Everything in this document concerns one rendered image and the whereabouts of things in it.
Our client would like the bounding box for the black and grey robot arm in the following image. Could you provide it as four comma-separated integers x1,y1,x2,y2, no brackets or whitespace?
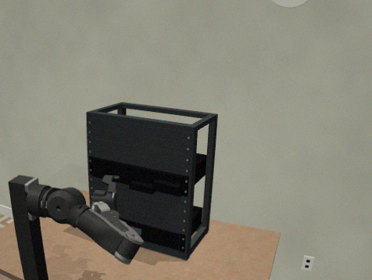
25,178,144,264

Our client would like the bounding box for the black storage rack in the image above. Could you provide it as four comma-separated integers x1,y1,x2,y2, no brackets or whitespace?
86,102,218,260

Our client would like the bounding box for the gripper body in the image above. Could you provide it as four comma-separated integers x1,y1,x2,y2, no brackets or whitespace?
92,190,117,211

